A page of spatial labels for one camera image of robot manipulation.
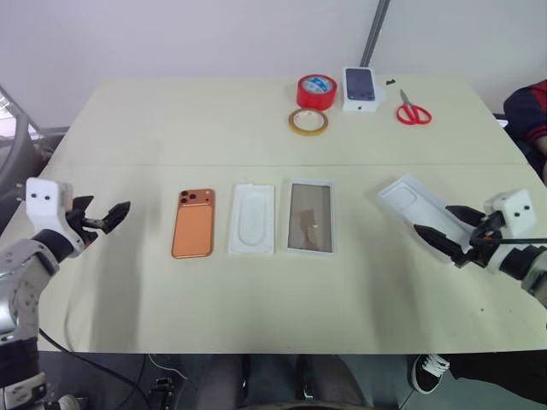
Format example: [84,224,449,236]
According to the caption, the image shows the black and white sneaker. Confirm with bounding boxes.
[410,353,451,395]

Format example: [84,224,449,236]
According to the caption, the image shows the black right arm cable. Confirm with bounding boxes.
[469,236,547,249]

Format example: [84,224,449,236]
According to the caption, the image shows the yellow tape roll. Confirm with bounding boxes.
[286,108,331,138]

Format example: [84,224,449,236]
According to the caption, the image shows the red tape roll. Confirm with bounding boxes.
[296,73,339,110]

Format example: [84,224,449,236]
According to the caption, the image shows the black device on floor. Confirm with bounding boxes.
[149,373,180,410]

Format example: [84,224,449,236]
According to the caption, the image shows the grey metal chair frame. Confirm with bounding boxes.
[0,83,70,234]

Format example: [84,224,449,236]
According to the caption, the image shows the white smartphone box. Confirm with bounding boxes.
[341,65,385,114]

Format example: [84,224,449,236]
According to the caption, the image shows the person in dark jacket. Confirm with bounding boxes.
[503,79,547,185]

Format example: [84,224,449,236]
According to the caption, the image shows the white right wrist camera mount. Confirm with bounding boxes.
[484,189,536,274]

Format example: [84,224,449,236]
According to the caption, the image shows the grey metal pole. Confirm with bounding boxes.
[360,0,392,67]

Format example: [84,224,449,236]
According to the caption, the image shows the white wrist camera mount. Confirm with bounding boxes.
[484,189,536,274]
[24,178,89,259]

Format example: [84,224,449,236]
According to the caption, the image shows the orange smartphone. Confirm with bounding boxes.
[171,186,216,260]

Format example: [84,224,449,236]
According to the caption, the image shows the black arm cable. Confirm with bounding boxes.
[37,326,149,410]
[469,236,547,249]

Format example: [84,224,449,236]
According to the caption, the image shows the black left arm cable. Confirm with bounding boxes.
[37,326,149,410]

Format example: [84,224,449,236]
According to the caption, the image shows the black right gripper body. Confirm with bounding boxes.
[452,211,508,270]

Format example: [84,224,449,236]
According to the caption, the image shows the red handled scissors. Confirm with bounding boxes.
[395,88,433,126]

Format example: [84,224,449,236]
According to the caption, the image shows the black trouser leg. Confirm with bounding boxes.
[443,352,547,382]

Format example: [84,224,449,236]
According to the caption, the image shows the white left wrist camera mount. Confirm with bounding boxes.
[24,178,89,259]

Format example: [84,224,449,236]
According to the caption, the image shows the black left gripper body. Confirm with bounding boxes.
[64,206,107,249]

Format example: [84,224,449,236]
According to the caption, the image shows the white phone tray insert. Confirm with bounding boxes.
[227,182,276,258]

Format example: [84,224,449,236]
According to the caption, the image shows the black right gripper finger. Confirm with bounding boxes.
[444,204,487,228]
[412,223,466,262]

